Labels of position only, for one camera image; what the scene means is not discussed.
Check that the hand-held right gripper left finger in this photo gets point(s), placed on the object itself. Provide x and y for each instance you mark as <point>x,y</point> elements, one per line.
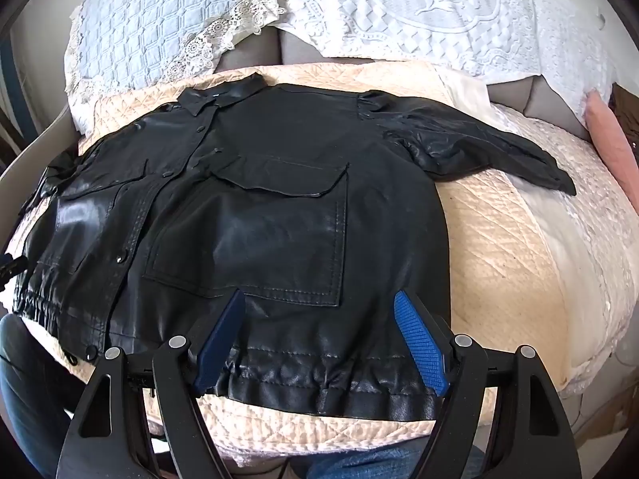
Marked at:
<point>219,339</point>

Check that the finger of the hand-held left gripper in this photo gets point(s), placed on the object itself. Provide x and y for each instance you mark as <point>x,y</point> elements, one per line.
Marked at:
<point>11,265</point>

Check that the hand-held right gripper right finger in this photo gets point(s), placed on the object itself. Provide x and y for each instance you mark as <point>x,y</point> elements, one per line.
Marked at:
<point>419,339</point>

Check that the black leather jacket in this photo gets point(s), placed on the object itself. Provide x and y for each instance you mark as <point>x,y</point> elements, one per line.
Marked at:
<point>279,159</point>

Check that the beige quilted blanket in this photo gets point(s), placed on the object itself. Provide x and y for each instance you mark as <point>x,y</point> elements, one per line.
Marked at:
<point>494,239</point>

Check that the person's left leg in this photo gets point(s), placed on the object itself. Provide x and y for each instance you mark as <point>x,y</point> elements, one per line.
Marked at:
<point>30,389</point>

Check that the person's leg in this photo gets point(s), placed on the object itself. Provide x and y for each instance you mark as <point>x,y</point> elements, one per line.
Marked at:
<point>379,461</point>
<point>30,389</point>

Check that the person's right leg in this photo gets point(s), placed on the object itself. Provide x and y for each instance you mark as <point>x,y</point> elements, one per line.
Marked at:
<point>379,461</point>

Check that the white satin quilt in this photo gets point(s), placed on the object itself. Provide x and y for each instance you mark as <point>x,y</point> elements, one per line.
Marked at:
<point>564,219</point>

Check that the light blue quilted cover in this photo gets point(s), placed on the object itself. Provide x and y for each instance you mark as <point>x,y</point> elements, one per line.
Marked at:
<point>150,25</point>

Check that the pink pillow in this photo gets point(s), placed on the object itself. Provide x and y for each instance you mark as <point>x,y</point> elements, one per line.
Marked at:
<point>611,134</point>

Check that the white lace cover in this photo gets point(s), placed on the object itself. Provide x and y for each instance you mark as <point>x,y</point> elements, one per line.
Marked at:
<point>429,15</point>

